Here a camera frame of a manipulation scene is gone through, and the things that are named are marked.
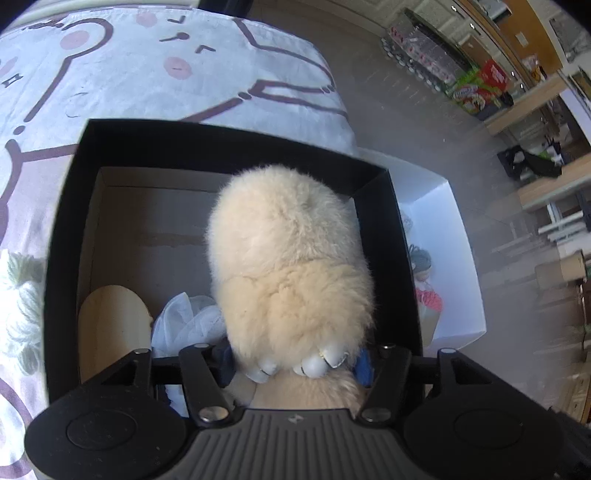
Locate pink yarn ball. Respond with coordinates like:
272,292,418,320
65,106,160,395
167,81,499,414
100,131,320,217
414,284,445,313

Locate beige plush toy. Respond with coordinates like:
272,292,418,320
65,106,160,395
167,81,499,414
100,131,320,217
205,164,378,412

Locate brown cardboard carton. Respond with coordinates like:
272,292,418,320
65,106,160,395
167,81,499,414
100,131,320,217
534,253,588,289

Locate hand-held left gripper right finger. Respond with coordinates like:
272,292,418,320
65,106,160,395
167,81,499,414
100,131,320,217
355,343,491,424

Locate rack of bottles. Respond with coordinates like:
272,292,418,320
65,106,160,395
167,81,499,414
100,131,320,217
381,8,469,95

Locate round wooden board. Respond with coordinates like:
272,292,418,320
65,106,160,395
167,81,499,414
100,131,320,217
78,285,156,385

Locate printed blanket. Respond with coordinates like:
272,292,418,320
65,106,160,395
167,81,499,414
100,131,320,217
0,4,360,480

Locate white yarn ball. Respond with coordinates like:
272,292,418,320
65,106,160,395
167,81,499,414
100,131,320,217
0,251,48,385

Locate wooden desk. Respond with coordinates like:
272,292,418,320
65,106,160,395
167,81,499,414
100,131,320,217
485,69,591,213

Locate green and red cartons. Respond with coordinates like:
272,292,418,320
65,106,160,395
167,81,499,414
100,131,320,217
447,59,514,117

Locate black bag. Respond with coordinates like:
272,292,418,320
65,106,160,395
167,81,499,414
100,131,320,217
498,144,565,182

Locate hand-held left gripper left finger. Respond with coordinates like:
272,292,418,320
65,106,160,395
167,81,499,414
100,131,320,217
104,344,239,428

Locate black cardboard box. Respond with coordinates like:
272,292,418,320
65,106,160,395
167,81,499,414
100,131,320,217
42,119,424,412

